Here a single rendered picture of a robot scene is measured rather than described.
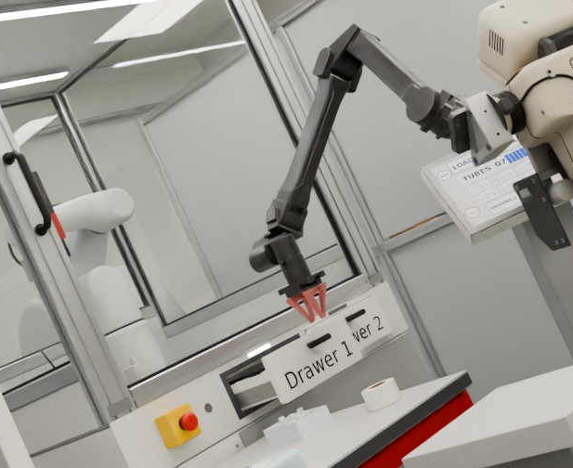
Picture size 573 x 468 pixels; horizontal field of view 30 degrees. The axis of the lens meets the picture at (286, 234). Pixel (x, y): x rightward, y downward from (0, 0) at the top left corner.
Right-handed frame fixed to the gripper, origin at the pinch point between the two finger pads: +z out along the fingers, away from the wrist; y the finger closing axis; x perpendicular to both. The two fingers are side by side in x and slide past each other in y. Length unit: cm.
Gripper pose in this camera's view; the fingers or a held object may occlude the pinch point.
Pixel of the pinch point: (317, 317)
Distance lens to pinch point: 242.5
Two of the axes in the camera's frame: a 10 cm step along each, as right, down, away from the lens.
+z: 4.2, 9.1, -0.3
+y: -6.8, 3.3, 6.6
